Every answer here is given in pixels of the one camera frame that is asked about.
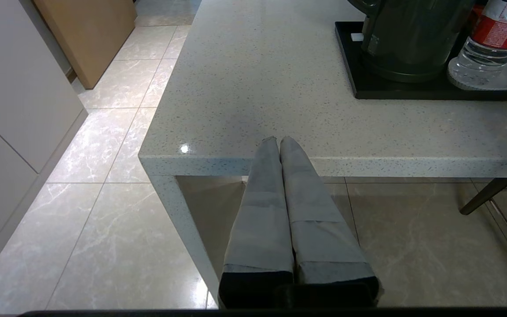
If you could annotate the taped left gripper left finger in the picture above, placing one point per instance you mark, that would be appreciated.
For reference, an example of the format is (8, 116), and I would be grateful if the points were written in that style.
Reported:
(260, 220)

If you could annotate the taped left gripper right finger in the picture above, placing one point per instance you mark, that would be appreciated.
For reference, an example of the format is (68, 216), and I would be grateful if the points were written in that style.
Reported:
(319, 229)

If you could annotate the black electric kettle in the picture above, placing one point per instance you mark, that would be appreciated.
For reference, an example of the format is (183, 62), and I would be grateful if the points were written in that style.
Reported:
(412, 39)

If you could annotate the red-capped plastic water bottle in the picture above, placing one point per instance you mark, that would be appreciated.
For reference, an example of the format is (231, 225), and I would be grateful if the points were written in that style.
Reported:
(491, 39)

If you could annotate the black serving tray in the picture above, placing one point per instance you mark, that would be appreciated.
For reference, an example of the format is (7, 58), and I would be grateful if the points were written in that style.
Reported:
(368, 88)

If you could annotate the light wooden door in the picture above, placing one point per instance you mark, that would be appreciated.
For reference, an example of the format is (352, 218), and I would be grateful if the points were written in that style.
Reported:
(90, 39)

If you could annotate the white cabinet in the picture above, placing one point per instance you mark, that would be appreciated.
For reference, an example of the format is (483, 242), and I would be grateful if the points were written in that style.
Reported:
(11, 110)

